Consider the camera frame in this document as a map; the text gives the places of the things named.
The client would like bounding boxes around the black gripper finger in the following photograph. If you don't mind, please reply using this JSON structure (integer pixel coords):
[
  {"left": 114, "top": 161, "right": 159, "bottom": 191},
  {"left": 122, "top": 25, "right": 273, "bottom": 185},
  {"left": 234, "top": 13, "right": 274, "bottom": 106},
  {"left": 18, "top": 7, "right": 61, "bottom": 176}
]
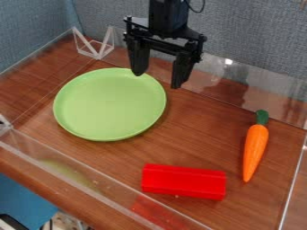
[
  {"left": 171, "top": 54, "right": 195, "bottom": 89},
  {"left": 129, "top": 40, "right": 150, "bottom": 76}
]

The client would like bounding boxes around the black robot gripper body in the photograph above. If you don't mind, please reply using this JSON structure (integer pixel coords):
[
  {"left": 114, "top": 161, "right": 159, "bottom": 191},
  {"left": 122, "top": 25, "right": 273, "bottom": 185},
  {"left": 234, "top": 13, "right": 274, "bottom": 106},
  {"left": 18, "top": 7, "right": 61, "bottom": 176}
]
[{"left": 125, "top": 16, "right": 207, "bottom": 63}]

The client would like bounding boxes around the orange toy carrot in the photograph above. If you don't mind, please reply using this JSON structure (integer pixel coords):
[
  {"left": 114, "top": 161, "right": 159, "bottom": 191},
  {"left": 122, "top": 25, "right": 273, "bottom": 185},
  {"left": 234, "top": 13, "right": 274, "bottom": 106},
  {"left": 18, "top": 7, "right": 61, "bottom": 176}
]
[{"left": 242, "top": 110, "right": 269, "bottom": 182}]

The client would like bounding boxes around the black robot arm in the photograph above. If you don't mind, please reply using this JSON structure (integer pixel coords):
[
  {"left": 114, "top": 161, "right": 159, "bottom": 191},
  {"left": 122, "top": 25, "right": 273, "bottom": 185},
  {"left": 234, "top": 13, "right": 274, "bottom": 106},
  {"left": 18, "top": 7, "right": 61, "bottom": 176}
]
[{"left": 125, "top": 0, "right": 207, "bottom": 89}]

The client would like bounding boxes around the green round plate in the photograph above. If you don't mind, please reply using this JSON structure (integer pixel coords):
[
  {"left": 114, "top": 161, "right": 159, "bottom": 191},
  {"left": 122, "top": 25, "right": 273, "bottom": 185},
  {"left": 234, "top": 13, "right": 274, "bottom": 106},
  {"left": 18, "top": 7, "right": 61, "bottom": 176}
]
[{"left": 54, "top": 67, "right": 167, "bottom": 141}]

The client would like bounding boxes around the red rectangular block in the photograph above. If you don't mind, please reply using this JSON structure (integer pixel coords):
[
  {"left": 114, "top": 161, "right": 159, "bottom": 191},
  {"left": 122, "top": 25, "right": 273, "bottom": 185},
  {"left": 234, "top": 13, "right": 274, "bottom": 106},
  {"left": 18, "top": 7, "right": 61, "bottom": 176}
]
[{"left": 142, "top": 164, "right": 227, "bottom": 200}]

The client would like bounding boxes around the black cable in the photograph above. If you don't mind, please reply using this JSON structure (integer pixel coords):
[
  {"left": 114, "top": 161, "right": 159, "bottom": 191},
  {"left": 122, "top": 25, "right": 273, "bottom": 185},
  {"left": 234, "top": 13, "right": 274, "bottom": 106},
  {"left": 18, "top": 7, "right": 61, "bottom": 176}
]
[{"left": 183, "top": 0, "right": 207, "bottom": 14}]

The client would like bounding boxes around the clear acrylic enclosure wall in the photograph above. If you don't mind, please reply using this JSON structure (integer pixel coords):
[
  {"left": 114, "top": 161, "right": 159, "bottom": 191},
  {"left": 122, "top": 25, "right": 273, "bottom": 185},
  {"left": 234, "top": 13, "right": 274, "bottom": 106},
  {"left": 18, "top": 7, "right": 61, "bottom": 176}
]
[{"left": 0, "top": 32, "right": 307, "bottom": 230}]

